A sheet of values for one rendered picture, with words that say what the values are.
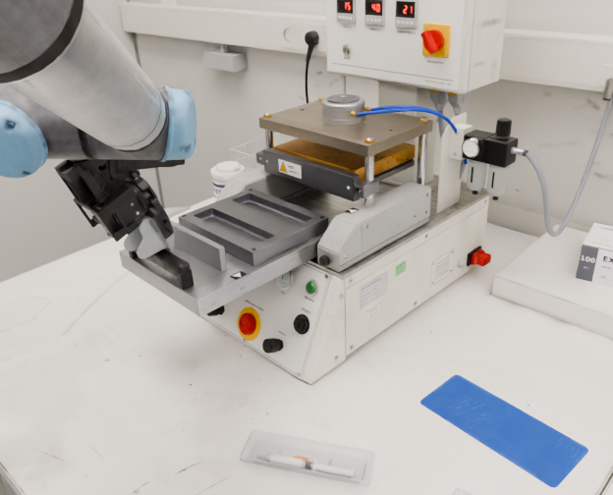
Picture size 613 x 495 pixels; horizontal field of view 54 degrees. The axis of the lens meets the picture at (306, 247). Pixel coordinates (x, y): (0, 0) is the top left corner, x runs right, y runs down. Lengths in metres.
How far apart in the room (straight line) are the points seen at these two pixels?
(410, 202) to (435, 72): 0.24
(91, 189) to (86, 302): 0.55
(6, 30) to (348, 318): 0.79
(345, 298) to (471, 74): 0.46
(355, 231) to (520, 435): 0.39
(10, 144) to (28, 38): 0.33
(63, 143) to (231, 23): 1.37
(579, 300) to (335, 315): 0.47
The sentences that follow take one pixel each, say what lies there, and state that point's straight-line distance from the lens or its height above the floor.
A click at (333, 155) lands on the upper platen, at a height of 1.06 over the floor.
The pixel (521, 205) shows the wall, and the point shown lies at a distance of 1.54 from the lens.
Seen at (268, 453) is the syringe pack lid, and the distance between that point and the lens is 0.89.
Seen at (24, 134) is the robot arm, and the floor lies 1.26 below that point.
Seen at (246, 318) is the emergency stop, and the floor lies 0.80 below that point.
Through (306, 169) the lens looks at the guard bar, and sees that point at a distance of 1.07.
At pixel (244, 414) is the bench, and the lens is 0.98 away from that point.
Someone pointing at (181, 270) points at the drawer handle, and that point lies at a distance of 0.86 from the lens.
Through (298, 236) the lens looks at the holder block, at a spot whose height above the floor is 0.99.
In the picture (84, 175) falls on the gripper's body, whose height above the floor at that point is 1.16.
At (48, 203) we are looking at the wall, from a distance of 2.46.
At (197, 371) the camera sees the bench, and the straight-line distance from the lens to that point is 1.07.
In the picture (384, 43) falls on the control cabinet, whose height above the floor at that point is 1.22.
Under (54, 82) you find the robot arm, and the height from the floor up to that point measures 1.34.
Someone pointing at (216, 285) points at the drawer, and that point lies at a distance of 0.87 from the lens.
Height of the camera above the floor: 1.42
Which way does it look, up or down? 28 degrees down
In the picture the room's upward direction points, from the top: 3 degrees counter-clockwise
